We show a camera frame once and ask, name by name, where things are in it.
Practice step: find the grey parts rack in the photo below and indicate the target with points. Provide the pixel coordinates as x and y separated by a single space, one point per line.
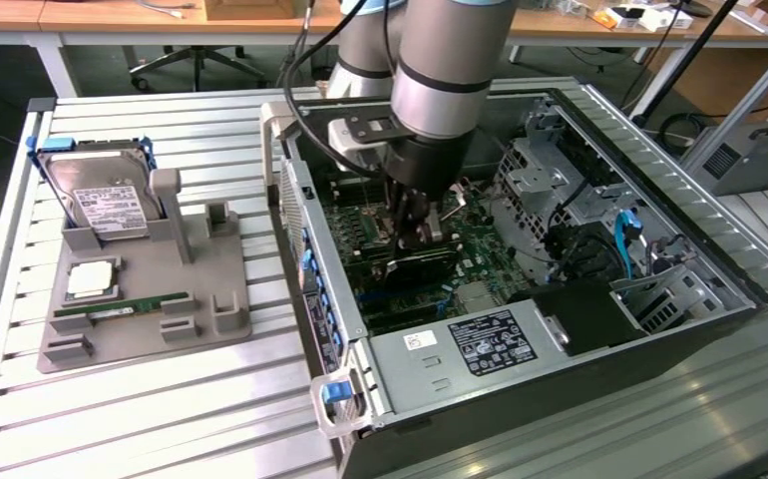
151 279

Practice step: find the small white box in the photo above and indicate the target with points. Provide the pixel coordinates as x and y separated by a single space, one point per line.
665 21

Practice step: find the graphics card with metal bracket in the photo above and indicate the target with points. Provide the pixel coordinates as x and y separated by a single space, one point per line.
423 267

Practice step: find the open black PC case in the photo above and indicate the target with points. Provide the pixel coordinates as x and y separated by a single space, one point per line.
556 414

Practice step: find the metal disk bay cage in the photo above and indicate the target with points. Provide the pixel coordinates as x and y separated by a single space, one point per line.
529 179

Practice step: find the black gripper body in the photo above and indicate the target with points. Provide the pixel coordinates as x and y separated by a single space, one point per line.
429 164

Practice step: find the orange and white box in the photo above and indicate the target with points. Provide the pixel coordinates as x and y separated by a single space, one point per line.
612 17

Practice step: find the silver chipset heatsink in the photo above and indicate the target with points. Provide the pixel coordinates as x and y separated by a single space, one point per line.
476 297

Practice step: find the brown cardboard box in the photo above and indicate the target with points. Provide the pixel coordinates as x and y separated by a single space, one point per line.
243 7

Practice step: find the green motherboard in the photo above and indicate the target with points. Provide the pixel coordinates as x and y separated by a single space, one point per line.
483 249

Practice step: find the black tripod pole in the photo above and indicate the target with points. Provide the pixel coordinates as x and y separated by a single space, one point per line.
683 60

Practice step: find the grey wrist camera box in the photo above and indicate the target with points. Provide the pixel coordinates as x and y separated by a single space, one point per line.
349 140

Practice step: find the metal socket cover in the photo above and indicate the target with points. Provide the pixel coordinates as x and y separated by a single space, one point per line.
457 199

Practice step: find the grey power supply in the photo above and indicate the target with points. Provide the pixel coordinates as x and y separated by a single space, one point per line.
423 369

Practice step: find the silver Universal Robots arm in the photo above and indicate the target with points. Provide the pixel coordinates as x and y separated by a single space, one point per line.
449 50

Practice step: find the green RAM stick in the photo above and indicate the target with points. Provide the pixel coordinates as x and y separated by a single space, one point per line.
137 304

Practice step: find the hard disk in blue carrier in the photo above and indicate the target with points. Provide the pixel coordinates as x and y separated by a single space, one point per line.
104 184

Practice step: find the long wooden desk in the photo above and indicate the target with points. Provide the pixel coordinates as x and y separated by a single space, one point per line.
91 20

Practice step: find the silver CPU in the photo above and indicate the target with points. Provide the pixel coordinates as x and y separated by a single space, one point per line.
91 278

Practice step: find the black office chair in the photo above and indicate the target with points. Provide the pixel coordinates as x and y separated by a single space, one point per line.
197 60

